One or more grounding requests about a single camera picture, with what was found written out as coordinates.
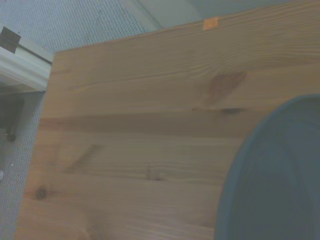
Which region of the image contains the teal round plate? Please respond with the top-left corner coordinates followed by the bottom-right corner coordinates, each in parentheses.
top-left (215, 93), bottom-right (320, 240)

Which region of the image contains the dark brown metal bracket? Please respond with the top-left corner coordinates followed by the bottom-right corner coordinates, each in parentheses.
top-left (0, 26), bottom-right (22, 55)

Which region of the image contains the orange sticker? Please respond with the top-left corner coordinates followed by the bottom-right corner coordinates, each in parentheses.
top-left (202, 17), bottom-right (220, 31)

